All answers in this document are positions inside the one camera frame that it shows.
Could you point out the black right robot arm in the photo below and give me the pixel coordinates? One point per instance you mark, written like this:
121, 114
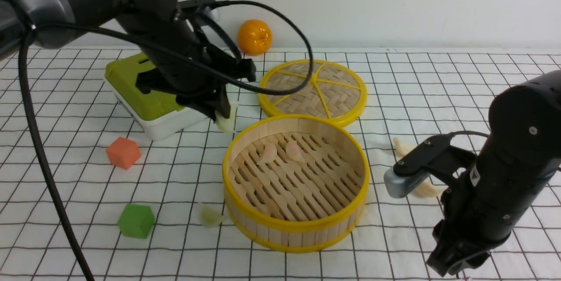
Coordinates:
520, 156

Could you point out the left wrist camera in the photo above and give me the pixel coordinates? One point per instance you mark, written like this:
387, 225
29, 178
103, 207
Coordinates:
189, 8

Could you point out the bamboo steamer tray yellow rim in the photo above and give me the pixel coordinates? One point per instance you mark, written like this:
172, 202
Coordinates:
289, 206

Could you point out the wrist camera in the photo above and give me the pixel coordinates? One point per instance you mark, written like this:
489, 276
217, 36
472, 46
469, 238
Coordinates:
435, 156
189, 8

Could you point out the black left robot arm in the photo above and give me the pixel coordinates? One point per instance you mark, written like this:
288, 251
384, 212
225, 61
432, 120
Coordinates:
172, 24

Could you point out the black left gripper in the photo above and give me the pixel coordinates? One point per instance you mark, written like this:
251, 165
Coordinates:
189, 69

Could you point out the bamboo steamer lid yellow rim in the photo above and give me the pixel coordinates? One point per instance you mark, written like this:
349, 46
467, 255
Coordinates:
334, 92

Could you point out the orange fruit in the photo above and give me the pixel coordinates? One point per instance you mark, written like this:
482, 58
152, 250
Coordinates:
254, 37

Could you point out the pink dumpling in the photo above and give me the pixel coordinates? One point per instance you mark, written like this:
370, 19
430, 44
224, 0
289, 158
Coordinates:
269, 154
294, 152

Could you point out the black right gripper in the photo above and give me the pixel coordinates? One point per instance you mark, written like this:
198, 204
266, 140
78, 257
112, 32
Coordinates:
480, 215

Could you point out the green cube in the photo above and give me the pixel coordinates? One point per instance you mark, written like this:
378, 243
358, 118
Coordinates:
136, 221

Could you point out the white black grid tablecloth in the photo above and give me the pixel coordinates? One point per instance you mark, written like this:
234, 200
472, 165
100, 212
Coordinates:
411, 96

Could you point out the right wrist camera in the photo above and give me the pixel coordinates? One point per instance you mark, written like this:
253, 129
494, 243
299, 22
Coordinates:
435, 156

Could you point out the white dumpling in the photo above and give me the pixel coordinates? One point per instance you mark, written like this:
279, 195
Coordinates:
403, 148
426, 190

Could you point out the green white lidded box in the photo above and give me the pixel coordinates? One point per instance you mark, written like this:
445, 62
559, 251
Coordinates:
157, 113

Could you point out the orange cube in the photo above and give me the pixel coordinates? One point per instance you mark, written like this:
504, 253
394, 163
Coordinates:
123, 153

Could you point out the green dumpling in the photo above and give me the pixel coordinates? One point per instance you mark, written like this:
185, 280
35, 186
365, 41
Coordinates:
209, 217
227, 125

